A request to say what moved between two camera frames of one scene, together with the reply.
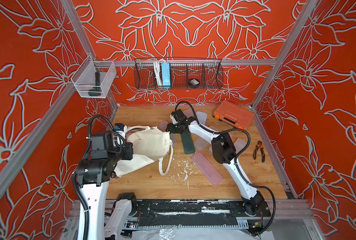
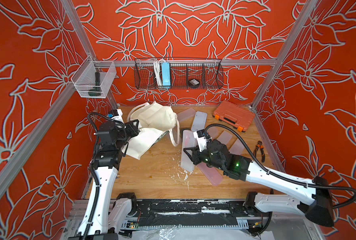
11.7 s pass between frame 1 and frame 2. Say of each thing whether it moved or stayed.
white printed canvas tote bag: moved
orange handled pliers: stayed
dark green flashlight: stayed
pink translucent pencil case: stayed
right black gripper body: moved
